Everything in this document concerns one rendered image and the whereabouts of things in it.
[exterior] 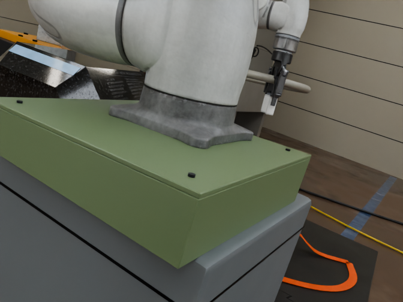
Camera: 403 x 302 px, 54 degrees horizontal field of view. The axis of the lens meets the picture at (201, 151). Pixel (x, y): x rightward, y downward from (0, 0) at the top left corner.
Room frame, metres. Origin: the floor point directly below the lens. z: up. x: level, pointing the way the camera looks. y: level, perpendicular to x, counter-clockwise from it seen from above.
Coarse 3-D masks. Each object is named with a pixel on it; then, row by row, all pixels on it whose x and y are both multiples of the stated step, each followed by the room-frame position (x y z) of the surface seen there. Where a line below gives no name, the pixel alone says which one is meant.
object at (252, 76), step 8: (248, 72) 1.50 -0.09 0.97; (256, 72) 1.50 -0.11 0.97; (248, 80) 1.96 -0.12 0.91; (256, 80) 1.95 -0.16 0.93; (264, 80) 1.50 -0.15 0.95; (272, 80) 1.50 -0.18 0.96; (288, 80) 1.53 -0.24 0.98; (288, 88) 1.86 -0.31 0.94; (296, 88) 1.55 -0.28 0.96; (304, 88) 1.59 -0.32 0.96
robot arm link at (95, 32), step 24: (48, 0) 0.64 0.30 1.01; (72, 0) 0.62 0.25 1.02; (96, 0) 0.61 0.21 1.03; (120, 0) 0.60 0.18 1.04; (48, 24) 0.66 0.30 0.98; (72, 24) 0.62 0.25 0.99; (96, 24) 0.61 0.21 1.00; (120, 24) 0.60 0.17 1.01; (72, 48) 0.67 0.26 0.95; (96, 48) 0.63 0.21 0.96; (120, 48) 0.61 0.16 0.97
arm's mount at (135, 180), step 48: (0, 144) 0.50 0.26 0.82; (48, 144) 0.45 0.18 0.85; (96, 144) 0.42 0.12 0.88; (144, 144) 0.47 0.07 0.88; (240, 144) 0.61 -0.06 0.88; (96, 192) 0.41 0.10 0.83; (144, 192) 0.38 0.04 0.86; (192, 192) 0.35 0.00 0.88; (240, 192) 0.43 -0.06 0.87; (288, 192) 0.61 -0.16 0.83; (144, 240) 0.37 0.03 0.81; (192, 240) 0.36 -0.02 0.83
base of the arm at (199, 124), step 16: (144, 96) 0.60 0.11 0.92; (160, 96) 0.57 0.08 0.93; (176, 96) 0.56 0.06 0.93; (112, 112) 0.59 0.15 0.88; (128, 112) 0.58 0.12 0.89; (144, 112) 0.58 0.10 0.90; (160, 112) 0.57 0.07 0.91; (176, 112) 0.56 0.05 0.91; (192, 112) 0.56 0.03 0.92; (208, 112) 0.57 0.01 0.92; (224, 112) 0.59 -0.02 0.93; (160, 128) 0.56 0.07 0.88; (176, 128) 0.54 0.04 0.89; (192, 128) 0.54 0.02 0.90; (208, 128) 0.56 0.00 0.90; (224, 128) 0.59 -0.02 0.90; (240, 128) 0.65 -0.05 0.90; (192, 144) 0.52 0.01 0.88; (208, 144) 0.53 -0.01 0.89
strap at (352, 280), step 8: (304, 240) 2.21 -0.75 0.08; (312, 248) 2.24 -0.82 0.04; (328, 256) 2.23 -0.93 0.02; (352, 264) 2.22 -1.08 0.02; (352, 272) 2.11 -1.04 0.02; (288, 280) 1.81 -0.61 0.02; (296, 280) 1.83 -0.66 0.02; (352, 280) 2.01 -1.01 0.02; (312, 288) 1.80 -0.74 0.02; (320, 288) 1.82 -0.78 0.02; (328, 288) 1.85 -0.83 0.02; (336, 288) 1.87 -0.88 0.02; (344, 288) 1.90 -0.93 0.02
